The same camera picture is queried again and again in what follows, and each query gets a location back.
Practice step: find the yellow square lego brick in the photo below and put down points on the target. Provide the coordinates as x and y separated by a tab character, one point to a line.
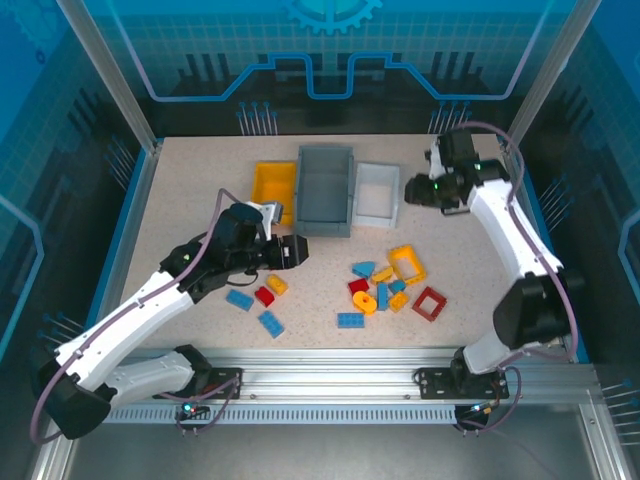
276	284

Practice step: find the red lego brick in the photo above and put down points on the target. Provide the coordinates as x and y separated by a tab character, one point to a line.
358	286
264	296

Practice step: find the yellow lego window frame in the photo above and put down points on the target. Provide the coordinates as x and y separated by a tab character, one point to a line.
400	250

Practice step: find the yellow plastic bin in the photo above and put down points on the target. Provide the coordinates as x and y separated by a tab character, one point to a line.
272	192

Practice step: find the blue rectangular lego brick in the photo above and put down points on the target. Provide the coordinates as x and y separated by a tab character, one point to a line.
350	320
271	324
240	300

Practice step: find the small blue lego piece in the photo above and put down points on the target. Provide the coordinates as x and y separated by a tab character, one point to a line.
397	286

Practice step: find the red lego window frame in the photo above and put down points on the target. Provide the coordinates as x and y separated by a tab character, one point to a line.
422	298

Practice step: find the small yellow lego brick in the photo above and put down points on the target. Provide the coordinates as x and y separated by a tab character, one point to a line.
398	302

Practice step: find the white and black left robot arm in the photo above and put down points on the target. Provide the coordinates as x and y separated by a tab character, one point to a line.
125	320

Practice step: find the white plastic bin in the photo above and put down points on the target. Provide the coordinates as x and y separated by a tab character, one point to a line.
375	195

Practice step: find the grey plastic bin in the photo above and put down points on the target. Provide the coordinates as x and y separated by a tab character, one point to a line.
322	195

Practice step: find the yellow round lego with hole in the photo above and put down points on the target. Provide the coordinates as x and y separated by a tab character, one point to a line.
358	303

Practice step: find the small LED controller board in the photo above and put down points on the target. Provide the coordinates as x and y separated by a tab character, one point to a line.
190	410
480	409

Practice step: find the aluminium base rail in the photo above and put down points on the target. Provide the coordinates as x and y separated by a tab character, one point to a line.
325	370

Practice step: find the aluminium frame post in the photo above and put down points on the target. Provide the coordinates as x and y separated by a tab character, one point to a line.
545	75
110	75

